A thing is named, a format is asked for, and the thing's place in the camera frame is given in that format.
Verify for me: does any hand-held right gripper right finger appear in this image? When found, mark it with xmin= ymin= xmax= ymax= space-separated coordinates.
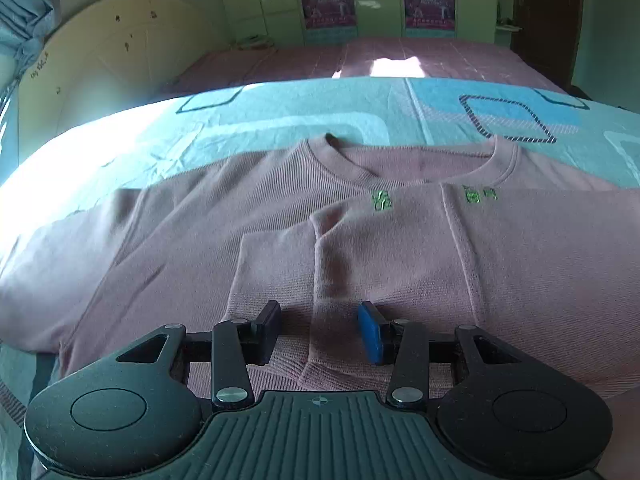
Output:
xmin=357 ymin=301 xmax=523 ymax=409

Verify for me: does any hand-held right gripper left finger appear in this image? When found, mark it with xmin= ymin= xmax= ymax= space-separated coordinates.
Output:
xmin=116 ymin=301 xmax=282 ymax=409

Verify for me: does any teal patterned bed sheet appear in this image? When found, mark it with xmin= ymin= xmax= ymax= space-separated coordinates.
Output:
xmin=0 ymin=76 xmax=640 ymax=480

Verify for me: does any pale green corner shelf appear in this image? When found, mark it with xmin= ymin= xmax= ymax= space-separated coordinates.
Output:
xmin=496 ymin=0 xmax=523 ymax=48

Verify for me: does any pink checked bed sheet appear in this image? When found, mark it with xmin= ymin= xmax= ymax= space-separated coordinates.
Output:
xmin=160 ymin=36 xmax=568 ymax=95

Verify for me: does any grey-blue cloth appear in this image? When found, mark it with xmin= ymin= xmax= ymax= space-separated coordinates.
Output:
xmin=0 ymin=0 xmax=61 ymax=81

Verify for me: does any cream wooden headboard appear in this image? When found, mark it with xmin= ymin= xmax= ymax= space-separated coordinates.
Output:
xmin=17 ymin=0 xmax=231 ymax=136

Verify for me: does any pink ribbed sweater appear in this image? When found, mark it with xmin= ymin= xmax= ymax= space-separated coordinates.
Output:
xmin=0 ymin=132 xmax=640 ymax=480

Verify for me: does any dark brown wooden door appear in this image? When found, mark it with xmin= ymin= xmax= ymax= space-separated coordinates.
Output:
xmin=512 ymin=0 xmax=586 ymax=88

